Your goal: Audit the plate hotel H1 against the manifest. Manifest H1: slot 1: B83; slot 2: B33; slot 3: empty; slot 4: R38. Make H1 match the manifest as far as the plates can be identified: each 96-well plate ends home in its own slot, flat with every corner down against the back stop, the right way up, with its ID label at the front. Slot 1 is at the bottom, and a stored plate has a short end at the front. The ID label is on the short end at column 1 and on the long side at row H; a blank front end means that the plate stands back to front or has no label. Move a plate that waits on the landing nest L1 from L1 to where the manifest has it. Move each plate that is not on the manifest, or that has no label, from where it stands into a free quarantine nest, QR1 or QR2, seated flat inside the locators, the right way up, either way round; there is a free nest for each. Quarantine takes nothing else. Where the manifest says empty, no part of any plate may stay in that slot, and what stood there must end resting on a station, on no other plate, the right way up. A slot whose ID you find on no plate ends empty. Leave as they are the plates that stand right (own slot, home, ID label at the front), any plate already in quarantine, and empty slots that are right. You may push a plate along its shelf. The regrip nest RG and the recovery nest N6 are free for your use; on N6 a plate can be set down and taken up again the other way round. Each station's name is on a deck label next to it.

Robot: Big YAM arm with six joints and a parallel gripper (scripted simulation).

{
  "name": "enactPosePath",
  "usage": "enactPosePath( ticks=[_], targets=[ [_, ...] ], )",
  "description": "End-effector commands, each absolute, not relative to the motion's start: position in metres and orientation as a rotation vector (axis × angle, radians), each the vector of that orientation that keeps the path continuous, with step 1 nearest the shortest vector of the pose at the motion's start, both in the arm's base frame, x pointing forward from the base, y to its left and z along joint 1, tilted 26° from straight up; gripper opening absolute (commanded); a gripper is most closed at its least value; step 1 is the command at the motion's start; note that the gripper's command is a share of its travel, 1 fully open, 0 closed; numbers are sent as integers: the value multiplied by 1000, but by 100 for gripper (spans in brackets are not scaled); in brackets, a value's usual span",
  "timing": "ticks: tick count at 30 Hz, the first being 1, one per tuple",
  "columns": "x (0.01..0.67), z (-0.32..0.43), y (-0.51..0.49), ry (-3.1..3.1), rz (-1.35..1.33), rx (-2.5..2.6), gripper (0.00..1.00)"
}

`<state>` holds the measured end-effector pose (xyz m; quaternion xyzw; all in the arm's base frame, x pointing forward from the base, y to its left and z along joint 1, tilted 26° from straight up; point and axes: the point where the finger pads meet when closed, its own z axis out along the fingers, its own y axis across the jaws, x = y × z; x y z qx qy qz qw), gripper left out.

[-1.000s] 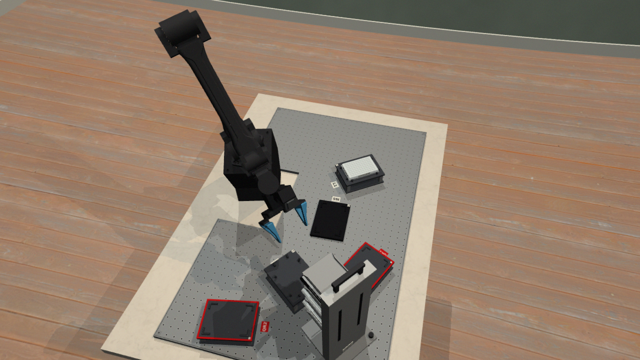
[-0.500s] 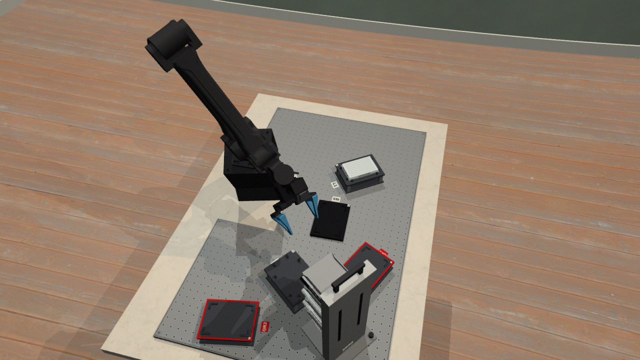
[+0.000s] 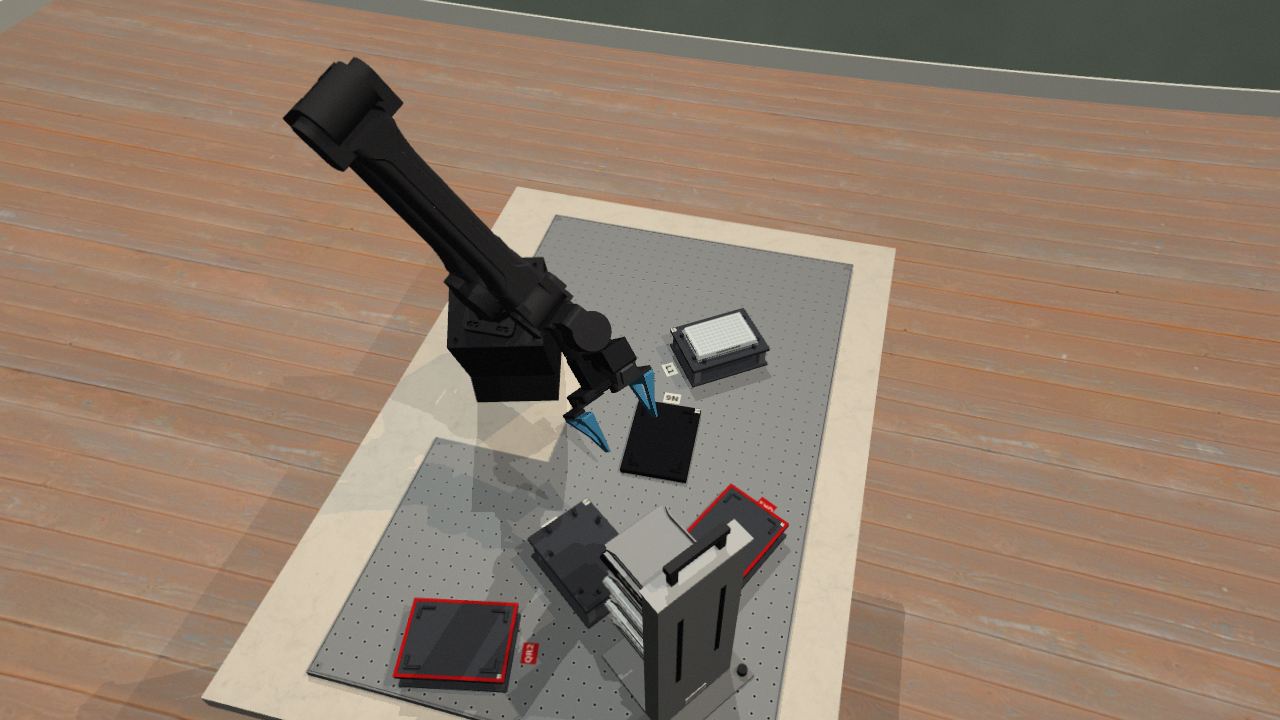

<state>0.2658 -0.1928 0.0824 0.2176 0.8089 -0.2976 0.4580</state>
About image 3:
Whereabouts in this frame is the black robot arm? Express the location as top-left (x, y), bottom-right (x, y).
top-left (283, 56), bottom-right (637, 391)

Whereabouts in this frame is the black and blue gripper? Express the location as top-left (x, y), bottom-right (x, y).
top-left (563, 365), bottom-right (658, 454)

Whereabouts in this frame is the white well plate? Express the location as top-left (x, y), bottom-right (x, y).
top-left (605, 600), bottom-right (643, 650)
top-left (682, 313), bottom-right (758, 363)
top-left (602, 577), bottom-right (643, 630)

